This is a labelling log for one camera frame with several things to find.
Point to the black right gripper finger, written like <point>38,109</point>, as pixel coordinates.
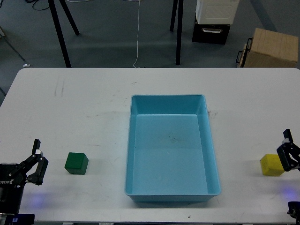
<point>289,153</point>

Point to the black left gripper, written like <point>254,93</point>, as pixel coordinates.
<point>11,176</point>

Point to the yellow wooden cube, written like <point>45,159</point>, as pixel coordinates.
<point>271,165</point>

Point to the green wooden cube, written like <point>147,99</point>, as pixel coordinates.
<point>76,163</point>

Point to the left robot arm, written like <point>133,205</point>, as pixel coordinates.
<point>10,202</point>

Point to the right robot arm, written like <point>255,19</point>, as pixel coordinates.
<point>294,210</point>

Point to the light wooden box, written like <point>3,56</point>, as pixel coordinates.
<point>269,49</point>

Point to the white appliance box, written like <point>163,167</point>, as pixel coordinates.
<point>214,12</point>

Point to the light blue plastic bin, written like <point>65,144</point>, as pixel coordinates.
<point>170,152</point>

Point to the black tripod legs left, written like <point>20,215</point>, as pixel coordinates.
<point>58,28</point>

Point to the black tripod legs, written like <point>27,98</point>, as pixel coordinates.
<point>177,12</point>
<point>58,28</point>

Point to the black tripod legs right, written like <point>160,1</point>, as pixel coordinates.
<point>177,12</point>

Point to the black crate with handle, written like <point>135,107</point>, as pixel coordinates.
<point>210,34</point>

